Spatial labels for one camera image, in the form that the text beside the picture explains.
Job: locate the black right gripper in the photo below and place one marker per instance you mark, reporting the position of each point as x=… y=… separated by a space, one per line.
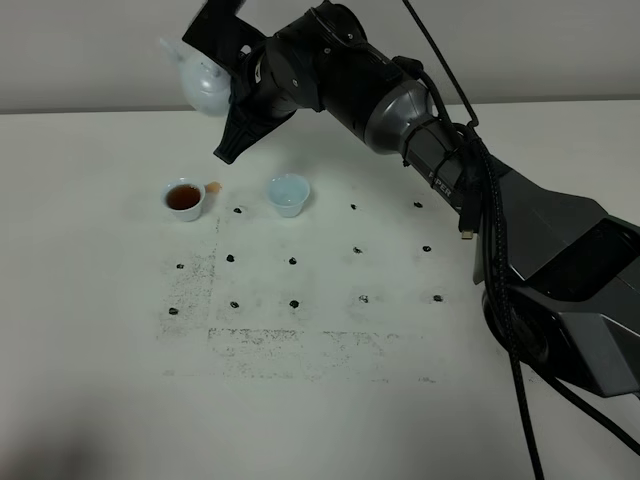
x=261 y=97

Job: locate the light blue porcelain teapot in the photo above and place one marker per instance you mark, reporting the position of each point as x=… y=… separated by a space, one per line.
x=205 y=85

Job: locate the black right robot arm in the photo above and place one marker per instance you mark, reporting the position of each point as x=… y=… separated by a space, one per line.
x=561 y=275

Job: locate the right blue porcelain teacup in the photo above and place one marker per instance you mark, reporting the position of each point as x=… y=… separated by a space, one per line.
x=288 y=193

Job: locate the blue porcelain teacup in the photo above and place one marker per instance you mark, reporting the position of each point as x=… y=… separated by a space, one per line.
x=288 y=193
x=184 y=198

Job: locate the left blue porcelain teacup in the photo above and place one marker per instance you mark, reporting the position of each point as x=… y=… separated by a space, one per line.
x=184 y=198

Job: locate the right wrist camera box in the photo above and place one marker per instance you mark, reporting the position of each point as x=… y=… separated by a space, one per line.
x=218 y=33

